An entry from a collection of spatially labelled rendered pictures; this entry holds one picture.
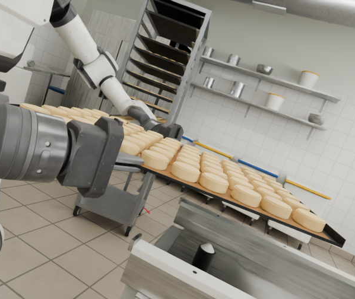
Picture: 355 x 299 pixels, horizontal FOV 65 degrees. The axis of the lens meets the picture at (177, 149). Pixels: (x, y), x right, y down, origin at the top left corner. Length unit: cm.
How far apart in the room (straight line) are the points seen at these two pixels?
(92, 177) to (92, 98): 402
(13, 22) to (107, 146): 47
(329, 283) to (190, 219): 33
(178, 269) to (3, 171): 25
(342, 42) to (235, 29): 151
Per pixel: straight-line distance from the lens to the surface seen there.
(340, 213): 456
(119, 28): 448
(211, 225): 69
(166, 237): 63
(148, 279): 44
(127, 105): 102
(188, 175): 46
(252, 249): 71
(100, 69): 105
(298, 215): 52
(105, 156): 40
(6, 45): 78
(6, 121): 35
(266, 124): 441
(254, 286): 62
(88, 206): 232
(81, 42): 104
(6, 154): 34
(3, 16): 76
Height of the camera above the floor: 111
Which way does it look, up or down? 8 degrees down
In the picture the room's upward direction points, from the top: 21 degrees clockwise
